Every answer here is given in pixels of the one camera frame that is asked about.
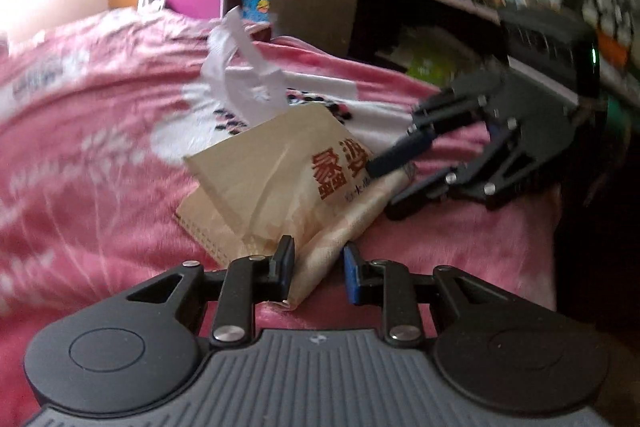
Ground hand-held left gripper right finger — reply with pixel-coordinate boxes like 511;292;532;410
341;241;507;349

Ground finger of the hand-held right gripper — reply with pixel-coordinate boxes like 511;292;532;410
385;122;523;222
366;69;508;180

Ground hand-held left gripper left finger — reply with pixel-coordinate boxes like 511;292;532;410
125;234;297;349

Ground beige shopping bag white handles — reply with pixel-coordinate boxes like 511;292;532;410
175;6;419;311

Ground green yellow package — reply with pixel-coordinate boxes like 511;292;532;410
404;51;453;82

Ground cluttered wooden shelf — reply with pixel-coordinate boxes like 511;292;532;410
241;0;640;108

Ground pink floral blanket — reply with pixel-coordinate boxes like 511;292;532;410
0;9;568;427

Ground magenta cabinet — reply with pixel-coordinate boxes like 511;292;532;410
154;0;224;20

